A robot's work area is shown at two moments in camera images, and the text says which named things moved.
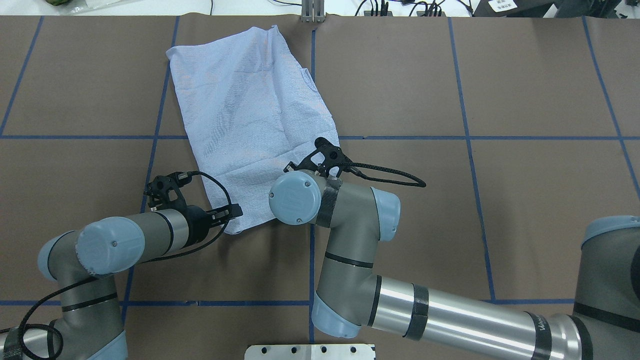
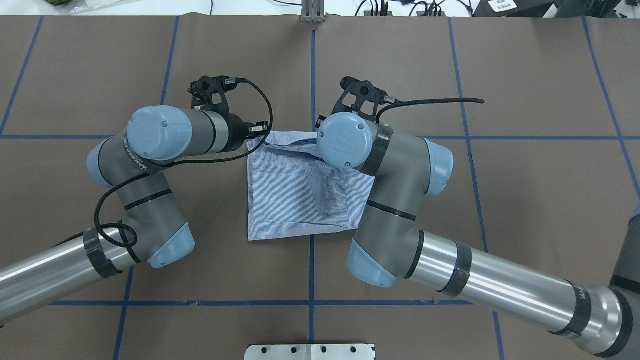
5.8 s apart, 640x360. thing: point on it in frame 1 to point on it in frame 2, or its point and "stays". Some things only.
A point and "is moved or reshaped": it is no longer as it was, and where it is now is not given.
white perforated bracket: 310,352 stays
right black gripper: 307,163 to 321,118
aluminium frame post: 313,11 stays
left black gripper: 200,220 to 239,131
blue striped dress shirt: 252,115 is moved or reshaped
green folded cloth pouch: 57,2 stays
